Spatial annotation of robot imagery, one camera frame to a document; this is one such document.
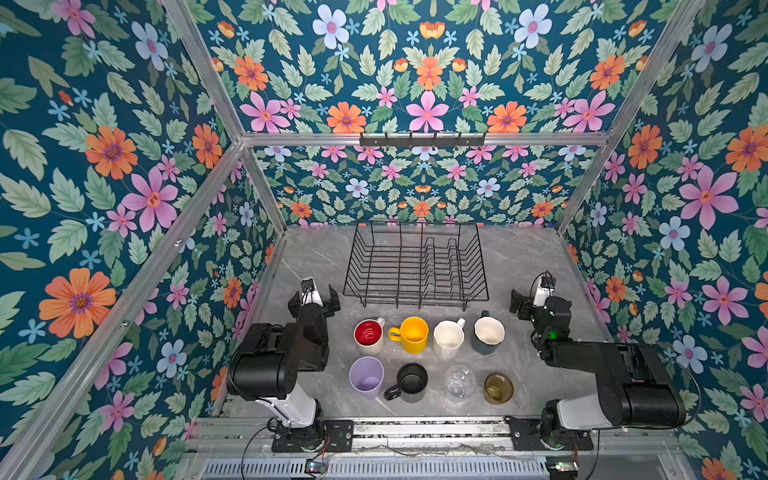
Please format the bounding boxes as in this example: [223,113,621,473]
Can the white mug red inside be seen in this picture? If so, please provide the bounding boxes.
[353,317,385,356]

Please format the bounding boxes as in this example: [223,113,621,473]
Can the lilac plastic cup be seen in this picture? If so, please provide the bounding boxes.
[348,356,385,399]

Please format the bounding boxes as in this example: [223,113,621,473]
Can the yellow mug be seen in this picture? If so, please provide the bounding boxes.
[388,317,429,355]

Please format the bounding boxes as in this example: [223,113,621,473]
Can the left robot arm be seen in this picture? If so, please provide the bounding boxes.
[226,278,341,430]

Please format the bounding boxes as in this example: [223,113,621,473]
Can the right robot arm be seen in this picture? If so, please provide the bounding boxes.
[509,290,687,437]

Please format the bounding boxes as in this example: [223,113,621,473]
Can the dark green mug white inside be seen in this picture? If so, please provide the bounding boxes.
[471,310,505,355]

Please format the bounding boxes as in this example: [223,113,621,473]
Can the olive green glass cup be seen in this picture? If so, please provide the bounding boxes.
[483,372,515,405]

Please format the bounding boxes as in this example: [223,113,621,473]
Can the white faceted mug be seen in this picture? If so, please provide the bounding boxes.
[433,318,466,360]

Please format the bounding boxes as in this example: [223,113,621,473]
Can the clear glass cup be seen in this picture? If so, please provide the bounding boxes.
[444,365,477,400]

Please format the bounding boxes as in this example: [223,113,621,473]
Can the black mug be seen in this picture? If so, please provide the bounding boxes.
[384,363,429,403]

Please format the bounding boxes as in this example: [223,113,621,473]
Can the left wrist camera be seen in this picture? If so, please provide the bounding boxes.
[300,278,323,306]

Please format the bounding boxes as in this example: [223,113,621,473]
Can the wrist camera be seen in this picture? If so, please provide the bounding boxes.
[533,273,556,307]
[300,278,323,306]

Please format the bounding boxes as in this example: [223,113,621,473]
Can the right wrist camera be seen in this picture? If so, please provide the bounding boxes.
[533,273,556,307]

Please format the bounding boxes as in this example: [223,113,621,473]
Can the black wire dish rack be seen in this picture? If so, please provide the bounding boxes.
[343,221,489,311]

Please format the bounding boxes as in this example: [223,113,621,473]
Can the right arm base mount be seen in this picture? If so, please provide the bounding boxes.
[504,416,595,451]

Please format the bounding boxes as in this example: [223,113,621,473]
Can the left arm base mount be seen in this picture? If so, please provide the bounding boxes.
[271,420,355,453]

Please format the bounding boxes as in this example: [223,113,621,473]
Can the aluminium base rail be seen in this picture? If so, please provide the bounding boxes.
[187,416,683,455]

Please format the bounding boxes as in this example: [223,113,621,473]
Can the black hook rail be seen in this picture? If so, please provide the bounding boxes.
[358,132,486,149]

